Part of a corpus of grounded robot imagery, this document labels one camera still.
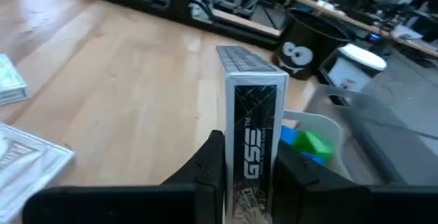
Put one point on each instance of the white green card packets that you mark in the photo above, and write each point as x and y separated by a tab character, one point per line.
10	83

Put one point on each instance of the dark grey plastic bin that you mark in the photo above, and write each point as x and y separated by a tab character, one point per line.
383	142

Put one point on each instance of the green toy brick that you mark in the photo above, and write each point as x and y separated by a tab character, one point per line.
313	143

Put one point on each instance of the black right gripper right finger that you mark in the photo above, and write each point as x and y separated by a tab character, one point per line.
301	189

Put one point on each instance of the black cup with cartoon eyes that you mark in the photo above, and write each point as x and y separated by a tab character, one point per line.
301	56

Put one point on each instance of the large blue toy brick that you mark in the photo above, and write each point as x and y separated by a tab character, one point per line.
313	159

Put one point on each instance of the black aluminium table frame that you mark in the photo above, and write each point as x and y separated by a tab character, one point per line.
222	28

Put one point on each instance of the light grey plastic bin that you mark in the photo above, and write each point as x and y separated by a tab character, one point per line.
328	128

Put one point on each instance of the white trash can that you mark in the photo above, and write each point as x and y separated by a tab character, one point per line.
356	70

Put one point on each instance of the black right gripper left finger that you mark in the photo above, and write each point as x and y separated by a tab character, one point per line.
208	183

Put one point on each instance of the wooden background workbench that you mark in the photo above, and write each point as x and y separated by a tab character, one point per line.
342	13

